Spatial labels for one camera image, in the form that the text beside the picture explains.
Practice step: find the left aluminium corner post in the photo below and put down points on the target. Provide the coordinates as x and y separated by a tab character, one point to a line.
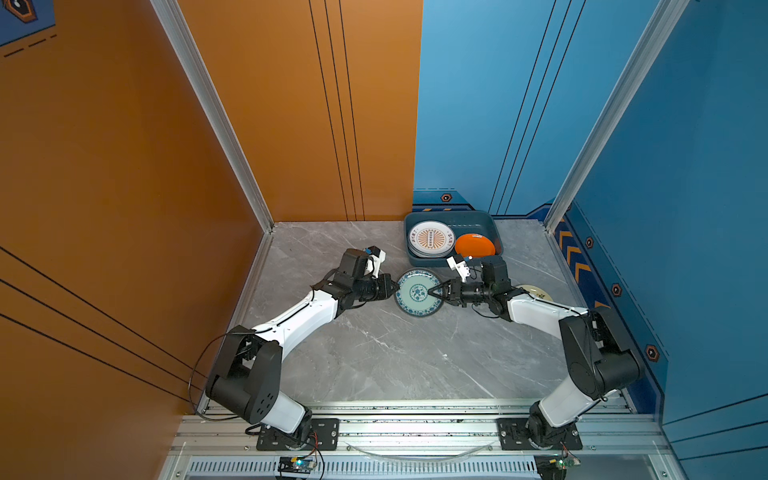
177	30

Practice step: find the cream plate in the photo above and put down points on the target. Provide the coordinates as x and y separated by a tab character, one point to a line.
533	292

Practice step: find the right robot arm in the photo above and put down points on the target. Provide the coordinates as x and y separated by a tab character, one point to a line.
600	355

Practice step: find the right aluminium corner post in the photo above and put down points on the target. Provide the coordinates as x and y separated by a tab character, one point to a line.
665	17

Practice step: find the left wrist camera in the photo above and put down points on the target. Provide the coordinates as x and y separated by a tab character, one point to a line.
375	258

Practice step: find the teal plastic bin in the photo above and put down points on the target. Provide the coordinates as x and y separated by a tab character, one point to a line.
461	222

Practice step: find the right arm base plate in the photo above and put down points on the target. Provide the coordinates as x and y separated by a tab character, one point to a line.
535	434

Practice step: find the right circuit board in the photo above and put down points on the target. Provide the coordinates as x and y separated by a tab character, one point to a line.
555	468

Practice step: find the left green circuit board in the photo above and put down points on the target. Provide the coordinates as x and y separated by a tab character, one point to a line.
297	468

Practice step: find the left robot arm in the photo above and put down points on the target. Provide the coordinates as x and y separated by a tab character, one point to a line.
246	375

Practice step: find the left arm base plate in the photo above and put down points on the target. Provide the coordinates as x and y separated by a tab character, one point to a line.
318	432

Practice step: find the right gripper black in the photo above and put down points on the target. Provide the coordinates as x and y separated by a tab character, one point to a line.
452	287

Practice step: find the teal patterned plate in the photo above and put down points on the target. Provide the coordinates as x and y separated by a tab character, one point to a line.
413	296

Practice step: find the aluminium corner post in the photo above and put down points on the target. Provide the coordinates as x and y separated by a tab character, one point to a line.
665	17
177	30

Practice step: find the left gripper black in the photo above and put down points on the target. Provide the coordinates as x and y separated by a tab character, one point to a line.
384	293

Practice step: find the aluminium rail frame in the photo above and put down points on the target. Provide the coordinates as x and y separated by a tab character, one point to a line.
426	439

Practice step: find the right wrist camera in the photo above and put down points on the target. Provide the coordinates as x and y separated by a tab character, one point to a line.
458	264

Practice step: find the orange sunburst plate front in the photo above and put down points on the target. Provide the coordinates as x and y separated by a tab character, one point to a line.
431	239

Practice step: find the orange plastic plate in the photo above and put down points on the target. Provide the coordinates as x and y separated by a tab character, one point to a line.
475	245

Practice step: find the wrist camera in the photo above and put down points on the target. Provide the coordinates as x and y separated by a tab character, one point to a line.
375	258
458	264

